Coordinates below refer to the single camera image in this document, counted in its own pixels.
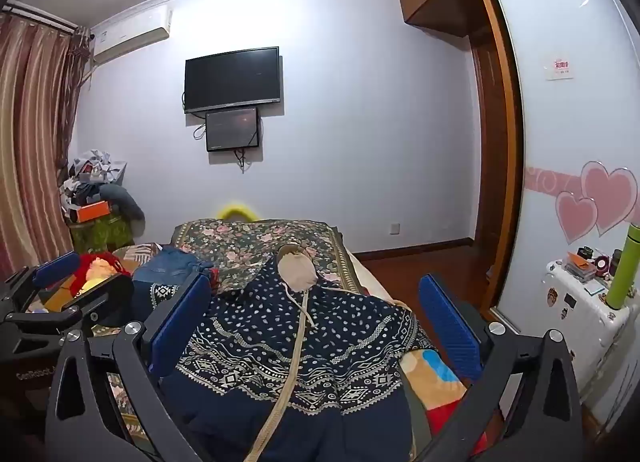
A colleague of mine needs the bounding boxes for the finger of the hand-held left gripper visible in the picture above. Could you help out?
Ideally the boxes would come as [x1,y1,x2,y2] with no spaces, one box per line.
[27,276,135,330]
[2,251,82,315]

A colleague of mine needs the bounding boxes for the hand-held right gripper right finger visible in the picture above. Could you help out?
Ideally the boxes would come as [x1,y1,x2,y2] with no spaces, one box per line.
[417,273,585,462]

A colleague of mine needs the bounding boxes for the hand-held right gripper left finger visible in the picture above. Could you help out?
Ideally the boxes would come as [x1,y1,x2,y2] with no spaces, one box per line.
[45,273,213,462]

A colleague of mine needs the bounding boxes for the blue jeans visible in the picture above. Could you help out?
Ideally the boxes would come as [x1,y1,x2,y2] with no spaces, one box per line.
[132,246,213,293]

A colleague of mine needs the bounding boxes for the navy patterned hoodie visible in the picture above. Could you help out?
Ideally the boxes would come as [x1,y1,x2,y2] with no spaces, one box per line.
[148,242,441,462]

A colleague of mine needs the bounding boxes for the pile of clothes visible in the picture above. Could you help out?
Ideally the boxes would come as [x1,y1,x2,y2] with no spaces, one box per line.
[60,149,126,208]

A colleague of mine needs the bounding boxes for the striped brown cloth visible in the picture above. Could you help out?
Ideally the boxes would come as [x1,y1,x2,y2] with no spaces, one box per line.
[111,242,166,275]

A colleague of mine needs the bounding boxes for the cartoon printed blanket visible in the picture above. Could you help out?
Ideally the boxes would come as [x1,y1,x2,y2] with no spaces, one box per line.
[400,347,506,462]

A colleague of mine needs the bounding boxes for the green cloth cover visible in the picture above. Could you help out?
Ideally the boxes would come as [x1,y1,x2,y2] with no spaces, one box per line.
[70,215,133,253]

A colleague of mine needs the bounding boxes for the orange box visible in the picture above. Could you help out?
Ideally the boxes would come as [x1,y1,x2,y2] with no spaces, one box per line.
[75,199,112,223]

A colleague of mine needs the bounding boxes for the floral bed blanket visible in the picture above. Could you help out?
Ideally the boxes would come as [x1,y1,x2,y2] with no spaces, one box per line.
[170,219,396,303]

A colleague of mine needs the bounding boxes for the striped brown curtain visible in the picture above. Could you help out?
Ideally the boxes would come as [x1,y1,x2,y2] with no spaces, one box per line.
[0,10,93,283]

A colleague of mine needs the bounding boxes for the yellow round object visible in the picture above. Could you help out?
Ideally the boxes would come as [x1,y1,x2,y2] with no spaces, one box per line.
[218,201,257,221]

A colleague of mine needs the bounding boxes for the white suitcase with stickers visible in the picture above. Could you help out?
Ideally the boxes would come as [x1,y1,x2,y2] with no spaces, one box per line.
[545,259,631,373]

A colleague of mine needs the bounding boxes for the clear plastic box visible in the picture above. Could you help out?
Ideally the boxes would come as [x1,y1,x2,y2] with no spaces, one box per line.
[562,259,598,283]

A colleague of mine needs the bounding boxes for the wooden room door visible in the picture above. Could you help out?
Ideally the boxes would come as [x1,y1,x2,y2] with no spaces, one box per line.
[471,40,505,290]

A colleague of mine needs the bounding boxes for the small pink heart sticker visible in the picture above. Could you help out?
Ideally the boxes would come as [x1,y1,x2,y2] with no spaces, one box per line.
[556,191,598,245]

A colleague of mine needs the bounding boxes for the green bottle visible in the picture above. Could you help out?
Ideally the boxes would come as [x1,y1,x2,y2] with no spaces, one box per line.
[606,223,640,308]

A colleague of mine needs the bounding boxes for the large pink heart sticker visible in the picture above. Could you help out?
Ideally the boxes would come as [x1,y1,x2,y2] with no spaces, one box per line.
[582,161,638,235]

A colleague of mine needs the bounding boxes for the white sliding wardrobe door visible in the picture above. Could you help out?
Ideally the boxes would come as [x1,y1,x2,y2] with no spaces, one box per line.
[487,0,640,338]

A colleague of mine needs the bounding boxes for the white air conditioner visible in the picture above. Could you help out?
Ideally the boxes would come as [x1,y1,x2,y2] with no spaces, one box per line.
[91,10,173,64]

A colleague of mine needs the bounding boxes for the red white door label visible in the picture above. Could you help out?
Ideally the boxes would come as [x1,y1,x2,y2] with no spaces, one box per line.
[546,58,576,80]

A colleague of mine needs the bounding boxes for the small black wall monitor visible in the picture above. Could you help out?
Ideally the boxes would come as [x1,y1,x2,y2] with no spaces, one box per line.
[205,106,261,152]

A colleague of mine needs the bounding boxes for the black wall television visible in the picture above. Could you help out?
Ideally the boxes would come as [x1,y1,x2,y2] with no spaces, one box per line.
[184,46,281,114]

